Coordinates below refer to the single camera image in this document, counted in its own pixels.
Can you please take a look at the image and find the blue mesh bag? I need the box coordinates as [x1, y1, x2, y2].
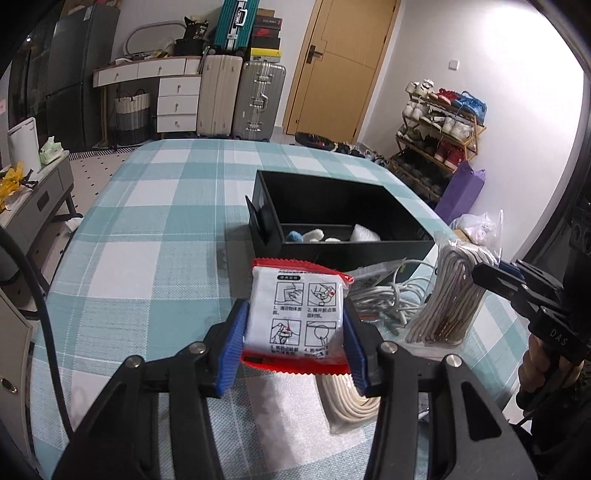
[457, 91, 488, 119]

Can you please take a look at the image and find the wooden shoe rack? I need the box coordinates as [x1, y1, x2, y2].
[390, 88, 486, 204]

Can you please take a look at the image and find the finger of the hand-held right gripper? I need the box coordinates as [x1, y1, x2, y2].
[472, 263, 550, 320]
[499, 259, 566, 297]

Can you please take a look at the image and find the purple paper bag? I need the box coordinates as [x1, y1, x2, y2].
[434, 161, 486, 225]

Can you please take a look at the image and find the grey cabinet with knob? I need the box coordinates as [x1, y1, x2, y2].
[0, 279, 38, 464]

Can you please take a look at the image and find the stack of shoe boxes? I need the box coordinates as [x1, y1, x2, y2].
[249, 8, 283, 64]

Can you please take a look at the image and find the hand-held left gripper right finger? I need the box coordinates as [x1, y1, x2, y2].
[341, 301, 525, 480]

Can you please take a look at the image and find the cotton rope bundle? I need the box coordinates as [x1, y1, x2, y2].
[404, 230, 502, 347]

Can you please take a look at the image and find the yellow plastic item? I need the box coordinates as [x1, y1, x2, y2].
[0, 161, 29, 211]

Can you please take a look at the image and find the black cable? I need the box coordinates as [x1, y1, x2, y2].
[0, 228, 75, 444]

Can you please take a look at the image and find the white desk with drawers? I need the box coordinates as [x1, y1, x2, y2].
[92, 55, 204, 139]

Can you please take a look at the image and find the white cable bundle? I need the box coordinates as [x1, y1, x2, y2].
[351, 258, 439, 340]

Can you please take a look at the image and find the teal white checked tablecloth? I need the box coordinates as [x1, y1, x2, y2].
[30, 137, 536, 480]

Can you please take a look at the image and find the silver suitcase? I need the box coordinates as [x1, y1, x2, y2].
[231, 60, 287, 142]

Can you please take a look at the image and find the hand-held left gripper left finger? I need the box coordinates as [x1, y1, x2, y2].
[51, 299, 252, 480]

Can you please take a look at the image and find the bagged beige rope, flat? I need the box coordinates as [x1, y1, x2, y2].
[315, 373, 382, 435]

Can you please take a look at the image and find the group of assorted shoes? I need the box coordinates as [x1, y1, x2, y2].
[396, 79, 478, 195]

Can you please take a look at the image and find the dark refrigerator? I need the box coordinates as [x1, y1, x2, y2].
[9, 4, 121, 151]

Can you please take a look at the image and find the round dark door mat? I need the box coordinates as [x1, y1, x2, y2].
[294, 131, 341, 151]

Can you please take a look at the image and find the teal suitcase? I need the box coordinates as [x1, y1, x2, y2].
[212, 0, 257, 57]

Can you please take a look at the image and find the grey white laundry basket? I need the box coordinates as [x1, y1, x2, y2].
[113, 90, 152, 146]

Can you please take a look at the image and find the person's right hand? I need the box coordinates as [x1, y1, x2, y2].
[517, 333, 557, 412]

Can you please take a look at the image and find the grey low cabinet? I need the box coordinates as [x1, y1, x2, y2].
[0, 154, 84, 278]

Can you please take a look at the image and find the red white wipe packet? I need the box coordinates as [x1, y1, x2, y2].
[241, 258, 354, 376]

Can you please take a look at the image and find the beige suitcase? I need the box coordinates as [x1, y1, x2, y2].
[196, 54, 243, 138]

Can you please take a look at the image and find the clear plastic bag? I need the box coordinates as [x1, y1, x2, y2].
[450, 210, 504, 265]

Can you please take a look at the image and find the wooden door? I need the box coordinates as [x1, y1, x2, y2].
[283, 0, 400, 145]

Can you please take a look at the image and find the black bag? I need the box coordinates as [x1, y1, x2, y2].
[174, 16, 211, 58]

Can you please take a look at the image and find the black storage box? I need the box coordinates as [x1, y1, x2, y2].
[245, 170, 437, 271]

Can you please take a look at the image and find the white air purifier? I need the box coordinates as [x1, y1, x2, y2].
[7, 116, 41, 174]

